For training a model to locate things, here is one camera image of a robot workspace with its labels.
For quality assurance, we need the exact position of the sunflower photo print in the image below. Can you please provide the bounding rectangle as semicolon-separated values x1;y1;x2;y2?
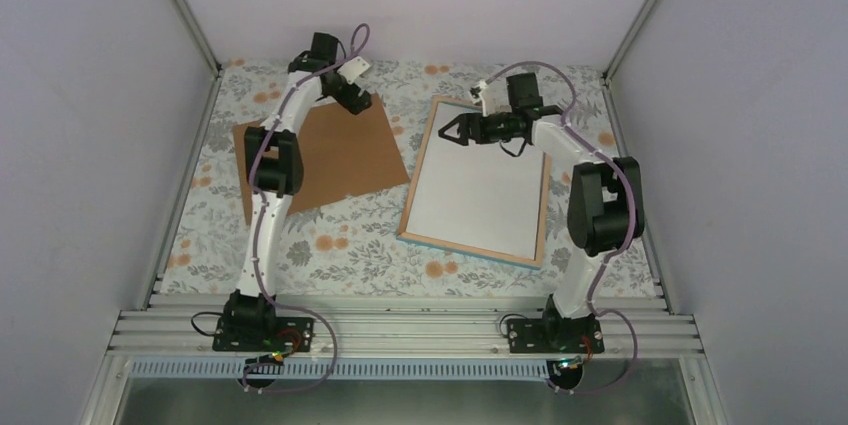
405;102;547;260

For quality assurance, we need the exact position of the brown backing board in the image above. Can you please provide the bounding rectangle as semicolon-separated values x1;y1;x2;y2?
231;93;411;227

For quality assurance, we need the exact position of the wooden picture frame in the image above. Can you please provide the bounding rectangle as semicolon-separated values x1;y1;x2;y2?
396;95;554;271

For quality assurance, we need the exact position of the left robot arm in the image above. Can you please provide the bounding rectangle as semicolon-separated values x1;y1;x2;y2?
215;32;372;350

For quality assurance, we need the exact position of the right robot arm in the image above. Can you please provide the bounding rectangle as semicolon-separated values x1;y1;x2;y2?
438;73;645;352

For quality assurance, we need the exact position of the floral table mat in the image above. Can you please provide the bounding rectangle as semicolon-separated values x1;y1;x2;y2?
161;58;657;299

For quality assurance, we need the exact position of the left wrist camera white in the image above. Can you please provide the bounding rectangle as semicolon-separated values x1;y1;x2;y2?
337;56;371;83

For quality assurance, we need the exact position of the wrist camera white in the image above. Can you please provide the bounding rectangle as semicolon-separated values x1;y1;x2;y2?
468;80;510;116
337;56;371;83

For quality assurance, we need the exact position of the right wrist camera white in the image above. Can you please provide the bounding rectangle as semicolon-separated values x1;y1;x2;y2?
468;80;510;116

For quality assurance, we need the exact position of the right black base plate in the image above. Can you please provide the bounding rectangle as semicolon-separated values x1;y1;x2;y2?
498;314;605;354

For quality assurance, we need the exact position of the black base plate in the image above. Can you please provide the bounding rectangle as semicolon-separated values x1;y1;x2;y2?
498;314;605;354
212;316;315;353

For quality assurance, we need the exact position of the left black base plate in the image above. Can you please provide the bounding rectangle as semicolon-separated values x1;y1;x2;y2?
212;316;315;353

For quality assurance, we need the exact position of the aluminium mounting rail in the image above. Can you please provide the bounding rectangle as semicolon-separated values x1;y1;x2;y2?
107;294;704;359

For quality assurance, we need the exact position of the slotted cable duct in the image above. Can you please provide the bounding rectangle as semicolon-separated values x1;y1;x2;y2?
129;357;549;382

